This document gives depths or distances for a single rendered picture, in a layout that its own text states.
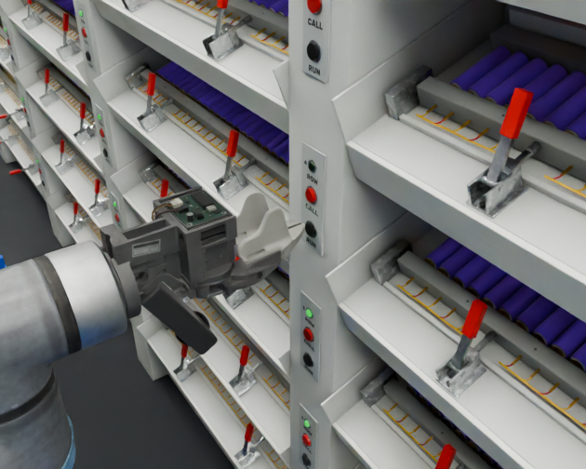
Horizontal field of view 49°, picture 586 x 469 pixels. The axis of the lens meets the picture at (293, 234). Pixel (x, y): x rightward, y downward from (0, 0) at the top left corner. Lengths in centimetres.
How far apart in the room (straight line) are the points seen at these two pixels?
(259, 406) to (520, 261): 71
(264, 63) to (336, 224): 22
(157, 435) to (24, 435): 96
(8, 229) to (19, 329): 182
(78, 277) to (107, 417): 108
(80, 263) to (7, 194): 202
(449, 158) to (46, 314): 36
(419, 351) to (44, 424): 36
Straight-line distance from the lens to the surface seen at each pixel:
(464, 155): 57
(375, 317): 70
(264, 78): 76
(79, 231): 200
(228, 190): 91
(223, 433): 136
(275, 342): 96
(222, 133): 99
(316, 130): 65
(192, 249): 59
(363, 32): 59
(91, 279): 57
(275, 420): 111
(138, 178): 135
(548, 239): 50
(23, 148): 253
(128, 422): 161
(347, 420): 86
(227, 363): 121
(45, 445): 64
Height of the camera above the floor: 119
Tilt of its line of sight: 34 degrees down
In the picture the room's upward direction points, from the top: straight up
